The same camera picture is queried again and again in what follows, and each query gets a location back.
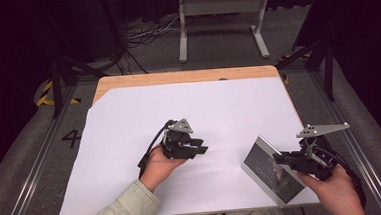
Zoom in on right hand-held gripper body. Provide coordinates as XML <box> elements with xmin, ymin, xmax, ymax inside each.
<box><xmin>295</xmin><ymin>121</ymin><xmax>354</xmax><ymax>183</ymax></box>

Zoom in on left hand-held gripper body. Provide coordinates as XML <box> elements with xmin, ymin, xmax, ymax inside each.
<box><xmin>159</xmin><ymin>117</ymin><xmax>196</xmax><ymax>161</ymax></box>

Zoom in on square black mirror white edges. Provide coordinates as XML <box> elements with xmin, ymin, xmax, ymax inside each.
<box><xmin>239</xmin><ymin>133</ymin><xmax>309</xmax><ymax>211</ymax></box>

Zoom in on person's left hand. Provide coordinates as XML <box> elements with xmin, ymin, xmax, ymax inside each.
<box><xmin>137</xmin><ymin>143</ymin><xmax>192</xmax><ymax>195</ymax></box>

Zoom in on person's right hand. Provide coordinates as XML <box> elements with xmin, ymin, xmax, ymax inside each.
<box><xmin>296</xmin><ymin>161</ymin><xmax>366</xmax><ymax>215</ymax></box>

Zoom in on large white paper sheet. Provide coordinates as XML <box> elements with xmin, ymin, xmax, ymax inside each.
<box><xmin>48</xmin><ymin>74</ymin><xmax>321</xmax><ymax>215</ymax></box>

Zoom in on black metal stand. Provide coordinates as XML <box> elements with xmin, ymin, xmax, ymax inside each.
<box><xmin>274</xmin><ymin>38</ymin><xmax>338</xmax><ymax>105</ymax></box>
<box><xmin>46</xmin><ymin>52</ymin><xmax>112</xmax><ymax>119</ymax></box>

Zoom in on yellow black hazard tape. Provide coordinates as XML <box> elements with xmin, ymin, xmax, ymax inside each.
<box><xmin>35</xmin><ymin>78</ymin><xmax>82</xmax><ymax>108</ymax></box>

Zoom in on aluminium floor rail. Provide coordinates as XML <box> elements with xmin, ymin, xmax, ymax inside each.
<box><xmin>310</xmin><ymin>67</ymin><xmax>381</xmax><ymax>215</ymax></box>
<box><xmin>0</xmin><ymin>83</ymin><xmax>86</xmax><ymax>215</ymax></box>

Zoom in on bundle of floor cables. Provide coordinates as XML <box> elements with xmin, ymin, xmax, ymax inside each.
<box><xmin>119</xmin><ymin>14</ymin><xmax>185</xmax><ymax>76</ymax></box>

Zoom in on grey metal table frame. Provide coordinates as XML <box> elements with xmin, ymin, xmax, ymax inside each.
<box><xmin>175</xmin><ymin>0</ymin><xmax>274</xmax><ymax>64</ymax></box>

